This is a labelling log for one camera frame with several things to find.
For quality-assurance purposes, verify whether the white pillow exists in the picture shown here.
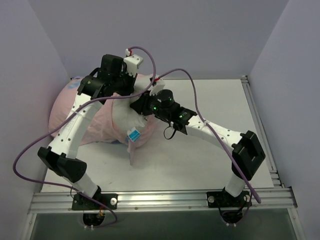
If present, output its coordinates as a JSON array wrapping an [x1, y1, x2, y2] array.
[[112, 75, 154, 134]]

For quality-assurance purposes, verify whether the Frozen Elsa print pillowcase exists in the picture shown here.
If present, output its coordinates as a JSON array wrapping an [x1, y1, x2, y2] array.
[[48, 76, 158, 165]]

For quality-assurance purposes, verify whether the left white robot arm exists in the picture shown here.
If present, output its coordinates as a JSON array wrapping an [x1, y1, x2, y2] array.
[[37, 50, 143, 210]]

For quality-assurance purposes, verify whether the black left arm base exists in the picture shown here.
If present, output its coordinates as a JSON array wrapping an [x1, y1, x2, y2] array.
[[70, 187, 119, 230]]

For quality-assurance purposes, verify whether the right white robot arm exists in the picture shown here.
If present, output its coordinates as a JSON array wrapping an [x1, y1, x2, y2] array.
[[130, 89, 266, 207]]

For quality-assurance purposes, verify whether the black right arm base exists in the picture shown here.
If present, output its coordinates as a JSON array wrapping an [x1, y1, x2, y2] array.
[[206, 189, 253, 227]]

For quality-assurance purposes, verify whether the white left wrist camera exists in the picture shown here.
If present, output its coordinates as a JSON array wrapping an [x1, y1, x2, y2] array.
[[123, 54, 144, 76]]

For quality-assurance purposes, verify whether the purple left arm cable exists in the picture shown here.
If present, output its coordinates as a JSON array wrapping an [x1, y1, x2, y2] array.
[[12, 45, 158, 228]]

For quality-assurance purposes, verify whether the aluminium right side rail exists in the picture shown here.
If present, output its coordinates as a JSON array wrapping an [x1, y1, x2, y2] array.
[[240, 75, 285, 188]]

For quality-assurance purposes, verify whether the aluminium rail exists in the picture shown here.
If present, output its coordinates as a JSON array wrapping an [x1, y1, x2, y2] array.
[[28, 187, 298, 214], [240, 75, 285, 188]]

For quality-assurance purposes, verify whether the aluminium front rail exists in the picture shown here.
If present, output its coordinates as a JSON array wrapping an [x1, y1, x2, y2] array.
[[28, 187, 298, 214]]

